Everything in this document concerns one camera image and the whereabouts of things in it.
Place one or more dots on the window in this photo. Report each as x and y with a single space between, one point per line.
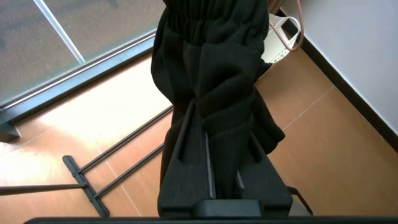
77 77

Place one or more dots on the white laundry basket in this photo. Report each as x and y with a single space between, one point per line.
280 40

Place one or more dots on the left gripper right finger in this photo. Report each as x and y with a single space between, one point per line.
264 183

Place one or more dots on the black shorts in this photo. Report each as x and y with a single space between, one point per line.
214 62

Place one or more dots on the pink clothes hanger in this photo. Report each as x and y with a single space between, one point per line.
292 46

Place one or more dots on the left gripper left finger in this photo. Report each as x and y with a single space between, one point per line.
189 174

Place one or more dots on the black clothes rack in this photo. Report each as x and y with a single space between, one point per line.
87 186

